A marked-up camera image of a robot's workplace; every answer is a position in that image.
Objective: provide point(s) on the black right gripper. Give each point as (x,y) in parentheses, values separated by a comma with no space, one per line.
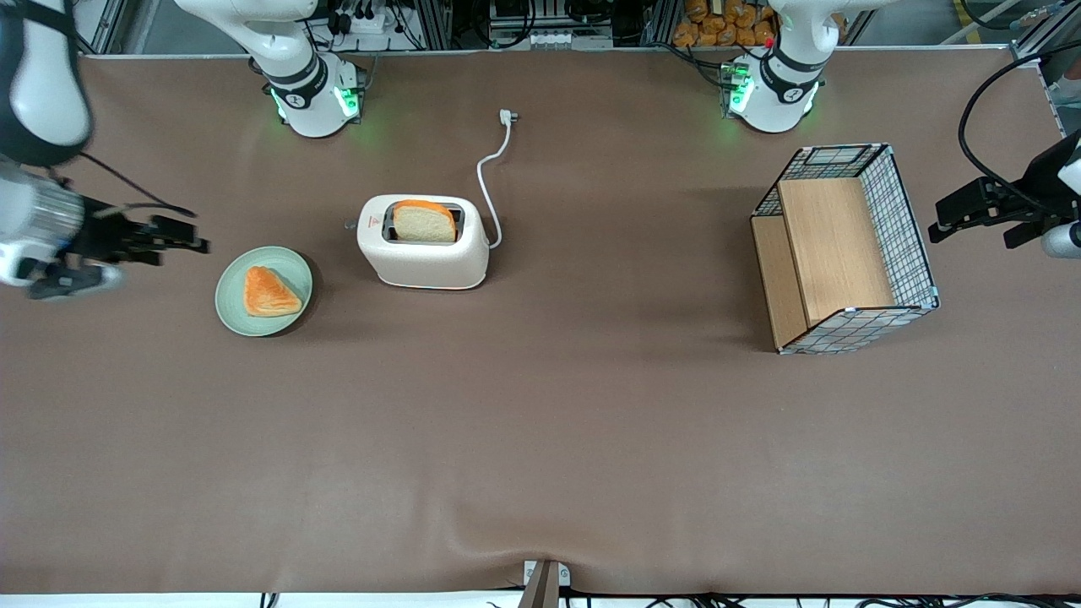
(104,236)

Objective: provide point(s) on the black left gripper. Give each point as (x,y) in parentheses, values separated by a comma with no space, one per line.
(1032,199)

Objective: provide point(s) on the white toaster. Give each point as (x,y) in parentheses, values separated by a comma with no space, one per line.
(422,266)

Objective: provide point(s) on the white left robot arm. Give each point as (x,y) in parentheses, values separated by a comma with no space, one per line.
(773,97)

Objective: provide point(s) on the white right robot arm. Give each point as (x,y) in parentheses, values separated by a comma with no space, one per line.
(308,101)

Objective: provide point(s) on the green round plate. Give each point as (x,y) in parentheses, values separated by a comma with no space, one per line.
(232,308)

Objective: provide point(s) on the triangular puff pastry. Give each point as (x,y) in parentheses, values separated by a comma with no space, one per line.
(268,295)

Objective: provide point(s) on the toast bread slice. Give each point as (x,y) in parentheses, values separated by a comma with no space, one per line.
(422,226)

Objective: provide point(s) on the white power strip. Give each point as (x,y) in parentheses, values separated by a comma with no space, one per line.
(363,24)

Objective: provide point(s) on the bag of bread rolls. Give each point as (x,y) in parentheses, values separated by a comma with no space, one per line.
(718,29)

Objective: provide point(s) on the brown table cover mat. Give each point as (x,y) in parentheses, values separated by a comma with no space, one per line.
(540,422)

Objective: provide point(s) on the black electronics box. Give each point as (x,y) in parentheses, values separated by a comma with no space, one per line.
(549,38)

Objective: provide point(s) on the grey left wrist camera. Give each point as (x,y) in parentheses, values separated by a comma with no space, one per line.
(1064,241)

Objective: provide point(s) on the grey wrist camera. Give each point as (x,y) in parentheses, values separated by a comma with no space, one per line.
(1064,241)
(76,283)

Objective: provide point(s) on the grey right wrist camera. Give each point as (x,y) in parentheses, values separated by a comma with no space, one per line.
(76,283)

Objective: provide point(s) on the aluminium frame beam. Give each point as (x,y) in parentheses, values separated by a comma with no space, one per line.
(1026,38)
(105,25)

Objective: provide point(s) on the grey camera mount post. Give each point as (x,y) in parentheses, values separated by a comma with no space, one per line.
(545,587)

